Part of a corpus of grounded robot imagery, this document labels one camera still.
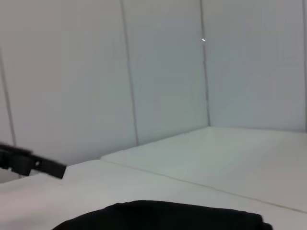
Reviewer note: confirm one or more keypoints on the black shirt with white print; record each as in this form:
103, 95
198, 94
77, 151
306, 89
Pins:
168, 215

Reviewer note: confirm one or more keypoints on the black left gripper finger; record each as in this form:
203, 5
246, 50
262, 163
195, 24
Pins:
48, 167
16, 165

